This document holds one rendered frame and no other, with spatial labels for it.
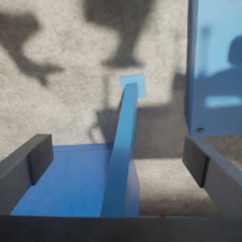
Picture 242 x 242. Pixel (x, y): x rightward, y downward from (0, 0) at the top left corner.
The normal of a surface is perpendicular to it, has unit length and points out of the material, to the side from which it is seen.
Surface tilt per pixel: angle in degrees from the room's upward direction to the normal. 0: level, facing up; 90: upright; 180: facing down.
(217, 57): 0
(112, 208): 90
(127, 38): 0
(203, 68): 0
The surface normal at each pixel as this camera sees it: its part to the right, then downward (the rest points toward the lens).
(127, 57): -0.11, 0.63
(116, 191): -0.19, -0.77
